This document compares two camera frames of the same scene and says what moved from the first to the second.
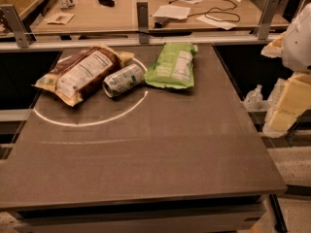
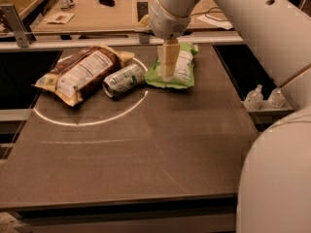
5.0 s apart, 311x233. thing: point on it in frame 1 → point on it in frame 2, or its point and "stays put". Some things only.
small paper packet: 58,18 stays put
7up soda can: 122,81 stays put
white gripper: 298,44 → 166,21
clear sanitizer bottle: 254,100 stays put
